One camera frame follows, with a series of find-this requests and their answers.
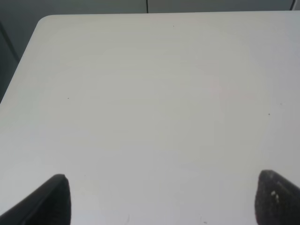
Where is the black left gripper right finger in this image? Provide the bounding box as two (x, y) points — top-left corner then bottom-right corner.
(255, 170), (300, 225)

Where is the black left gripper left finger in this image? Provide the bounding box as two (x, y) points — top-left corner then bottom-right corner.
(0, 174), (71, 225)

